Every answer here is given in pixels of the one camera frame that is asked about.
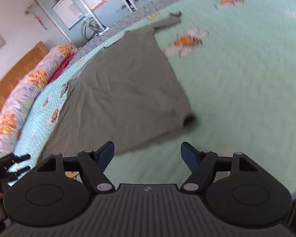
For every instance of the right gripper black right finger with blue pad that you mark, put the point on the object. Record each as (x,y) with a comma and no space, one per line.
(235,189)

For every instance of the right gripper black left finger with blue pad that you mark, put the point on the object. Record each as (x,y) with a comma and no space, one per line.
(60,188)

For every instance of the mint bee-print bed quilt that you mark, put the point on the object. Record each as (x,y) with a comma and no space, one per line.
(241,84)

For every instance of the purple floral bed sheet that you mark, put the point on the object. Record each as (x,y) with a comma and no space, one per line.
(141,17)

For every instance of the wooden headboard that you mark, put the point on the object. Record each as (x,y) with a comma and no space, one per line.
(27,63)

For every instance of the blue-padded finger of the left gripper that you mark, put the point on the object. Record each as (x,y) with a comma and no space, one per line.
(14,159)

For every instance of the floral rolled duvet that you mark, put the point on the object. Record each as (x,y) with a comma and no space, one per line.
(16,99)

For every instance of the grey-green t-shirt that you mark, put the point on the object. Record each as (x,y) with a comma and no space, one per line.
(127,93)

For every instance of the sliding wardrobe doors with posters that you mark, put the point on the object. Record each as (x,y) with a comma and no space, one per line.
(80,20)

